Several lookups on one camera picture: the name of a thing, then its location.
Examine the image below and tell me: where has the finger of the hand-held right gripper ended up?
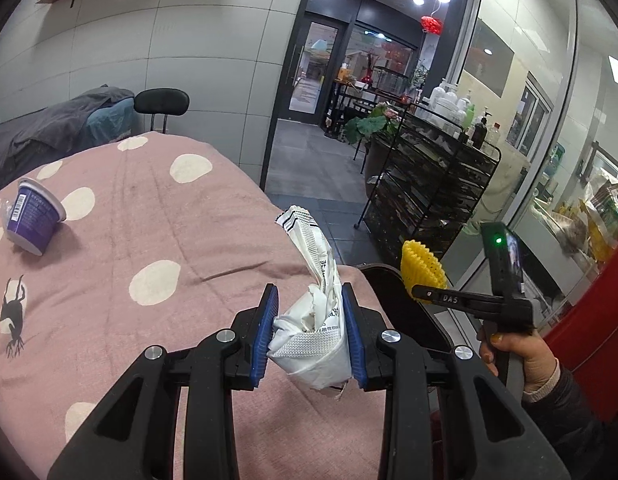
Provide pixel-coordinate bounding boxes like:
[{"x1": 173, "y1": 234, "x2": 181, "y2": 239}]
[{"x1": 411, "y1": 285, "x2": 507, "y2": 309}]

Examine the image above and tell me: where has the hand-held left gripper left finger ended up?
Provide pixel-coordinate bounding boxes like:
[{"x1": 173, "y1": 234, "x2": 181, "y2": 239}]
[{"x1": 46, "y1": 282, "x2": 281, "y2": 480}]

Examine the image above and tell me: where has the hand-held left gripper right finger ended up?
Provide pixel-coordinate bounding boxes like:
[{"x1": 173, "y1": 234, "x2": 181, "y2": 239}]
[{"x1": 340, "y1": 282, "x2": 572, "y2": 480}]

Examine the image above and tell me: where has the white snack wrapper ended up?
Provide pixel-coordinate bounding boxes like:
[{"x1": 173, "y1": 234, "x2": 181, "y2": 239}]
[{"x1": 266, "y1": 205, "x2": 352, "y2": 401}]

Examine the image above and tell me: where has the yellow foam fruit net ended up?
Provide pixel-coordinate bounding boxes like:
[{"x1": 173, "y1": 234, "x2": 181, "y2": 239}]
[{"x1": 400, "y1": 240, "x2": 447, "y2": 303}]

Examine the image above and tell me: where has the person's right forearm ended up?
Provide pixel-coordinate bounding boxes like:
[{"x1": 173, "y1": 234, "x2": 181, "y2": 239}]
[{"x1": 521, "y1": 357, "x2": 618, "y2": 480}]

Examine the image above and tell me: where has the person's right hand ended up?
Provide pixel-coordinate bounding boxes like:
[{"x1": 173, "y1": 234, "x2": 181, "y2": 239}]
[{"x1": 476, "y1": 317, "x2": 560, "y2": 401}]

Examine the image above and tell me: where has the black metal shelf rack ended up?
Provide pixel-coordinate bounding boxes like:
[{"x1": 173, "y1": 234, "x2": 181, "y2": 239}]
[{"x1": 354, "y1": 107, "x2": 503, "y2": 266}]

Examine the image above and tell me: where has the pile of snack bags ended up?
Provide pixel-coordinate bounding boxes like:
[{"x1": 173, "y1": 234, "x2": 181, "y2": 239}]
[{"x1": 539, "y1": 170, "x2": 618, "y2": 266}]

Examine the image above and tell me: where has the red glossy object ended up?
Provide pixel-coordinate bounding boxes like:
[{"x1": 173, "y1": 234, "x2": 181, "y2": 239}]
[{"x1": 539, "y1": 247, "x2": 618, "y2": 421}]

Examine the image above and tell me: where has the group of toiletry bottles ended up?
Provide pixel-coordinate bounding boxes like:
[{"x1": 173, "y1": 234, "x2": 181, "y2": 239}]
[{"x1": 421, "y1": 77, "x2": 502, "y2": 150}]

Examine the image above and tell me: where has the pink polka dot blanket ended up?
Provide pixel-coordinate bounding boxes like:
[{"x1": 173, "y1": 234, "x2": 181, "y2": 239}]
[{"x1": 0, "y1": 131, "x2": 390, "y2": 480}]

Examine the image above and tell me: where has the green leafy plant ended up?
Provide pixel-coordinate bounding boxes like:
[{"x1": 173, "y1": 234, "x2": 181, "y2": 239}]
[{"x1": 343, "y1": 102, "x2": 402, "y2": 143}]

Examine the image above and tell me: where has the black metal table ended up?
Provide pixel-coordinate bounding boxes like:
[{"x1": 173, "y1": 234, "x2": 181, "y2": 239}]
[{"x1": 324, "y1": 67, "x2": 420, "y2": 138}]

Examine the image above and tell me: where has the black chair back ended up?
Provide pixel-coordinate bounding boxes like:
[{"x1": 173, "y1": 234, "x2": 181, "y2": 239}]
[{"x1": 134, "y1": 88, "x2": 191, "y2": 136}]

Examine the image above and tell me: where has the purple yogurt cup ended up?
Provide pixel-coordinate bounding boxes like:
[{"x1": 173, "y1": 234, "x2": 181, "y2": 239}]
[{"x1": 3, "y1": 177, "x2": 67, "y2": 257}]

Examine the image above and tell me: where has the blue cushion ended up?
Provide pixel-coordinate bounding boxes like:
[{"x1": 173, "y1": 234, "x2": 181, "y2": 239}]
[{"x1": 86, "y1": 97, "x2": 145, "y2": 143}]

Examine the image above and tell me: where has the glass door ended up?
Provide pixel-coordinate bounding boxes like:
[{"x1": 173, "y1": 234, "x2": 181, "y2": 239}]
[{"x1": 284, "y1": 17, "x2": 350, "y2": 126}]

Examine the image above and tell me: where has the grey cloth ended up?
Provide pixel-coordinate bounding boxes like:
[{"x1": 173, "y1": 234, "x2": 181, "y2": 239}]
[{"x1": 0, "y1": 86, "x2": 136, "y2": 193}]

